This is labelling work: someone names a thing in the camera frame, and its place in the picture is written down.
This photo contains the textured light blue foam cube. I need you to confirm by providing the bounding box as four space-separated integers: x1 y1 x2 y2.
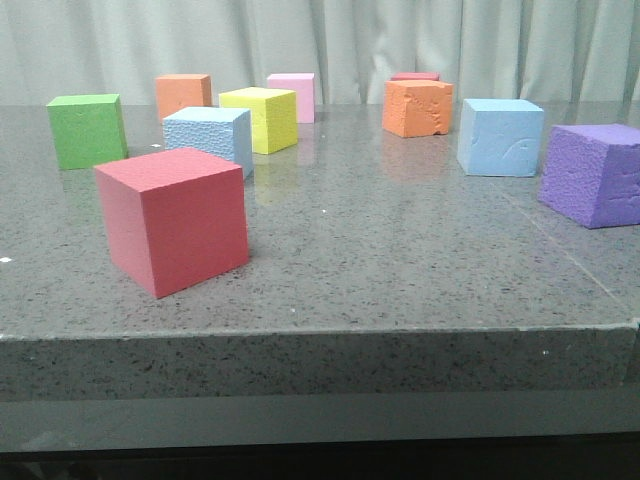
162 106 253 179

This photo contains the smooth light blue foam cube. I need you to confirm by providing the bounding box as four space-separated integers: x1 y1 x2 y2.
457 98 544 177

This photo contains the yellow foam cube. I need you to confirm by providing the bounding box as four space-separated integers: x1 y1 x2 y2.
218 87 298 154

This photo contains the large red foam cube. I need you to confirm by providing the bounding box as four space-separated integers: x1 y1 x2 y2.
94 147 249 298

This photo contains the pink foam cube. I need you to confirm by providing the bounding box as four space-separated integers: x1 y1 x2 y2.
267 73 315 123

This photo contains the dented orange foam cube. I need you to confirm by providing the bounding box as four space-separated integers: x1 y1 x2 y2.
382 80 454 138

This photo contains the far red foam cube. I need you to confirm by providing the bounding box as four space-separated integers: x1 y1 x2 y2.
391 72 440 81

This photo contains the smooth orange foam cube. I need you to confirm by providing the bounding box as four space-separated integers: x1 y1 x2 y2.
155 74 212 121

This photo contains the green foam cube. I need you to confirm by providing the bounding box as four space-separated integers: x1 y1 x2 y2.
46 94 128 170

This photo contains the textured purple foam cube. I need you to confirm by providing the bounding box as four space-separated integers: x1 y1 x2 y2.
538 124 639 229

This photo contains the grey curtain backdrop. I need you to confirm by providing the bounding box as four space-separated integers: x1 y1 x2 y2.
1 1 639 105

